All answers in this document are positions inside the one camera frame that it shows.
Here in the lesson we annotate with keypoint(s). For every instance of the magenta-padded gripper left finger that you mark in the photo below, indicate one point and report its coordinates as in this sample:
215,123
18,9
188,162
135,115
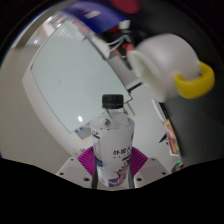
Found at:
73,170

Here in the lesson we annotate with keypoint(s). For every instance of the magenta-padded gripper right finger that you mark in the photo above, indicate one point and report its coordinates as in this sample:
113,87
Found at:
148,170

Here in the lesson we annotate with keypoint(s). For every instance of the clear bottle with white label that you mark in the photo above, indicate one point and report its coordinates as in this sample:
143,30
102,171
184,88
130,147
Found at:
113,150

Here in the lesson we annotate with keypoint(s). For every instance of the grey notice board with papers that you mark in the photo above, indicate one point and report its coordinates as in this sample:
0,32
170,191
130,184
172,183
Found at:
83,131

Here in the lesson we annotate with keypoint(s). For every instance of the colourful printed booklet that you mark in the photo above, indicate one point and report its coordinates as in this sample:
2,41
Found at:
172,136

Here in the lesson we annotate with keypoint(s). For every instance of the flat white eraser block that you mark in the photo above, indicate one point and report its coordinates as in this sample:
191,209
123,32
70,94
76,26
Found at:
159,110

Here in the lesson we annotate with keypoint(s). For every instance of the large whiteboard on stand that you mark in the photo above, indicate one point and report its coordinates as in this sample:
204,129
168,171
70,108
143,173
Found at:
73,76

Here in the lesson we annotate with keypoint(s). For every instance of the black and red tool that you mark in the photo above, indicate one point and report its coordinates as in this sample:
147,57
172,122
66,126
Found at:
121,36

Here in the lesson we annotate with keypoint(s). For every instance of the flat round red coaster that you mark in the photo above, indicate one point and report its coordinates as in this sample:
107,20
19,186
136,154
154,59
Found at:
126,5

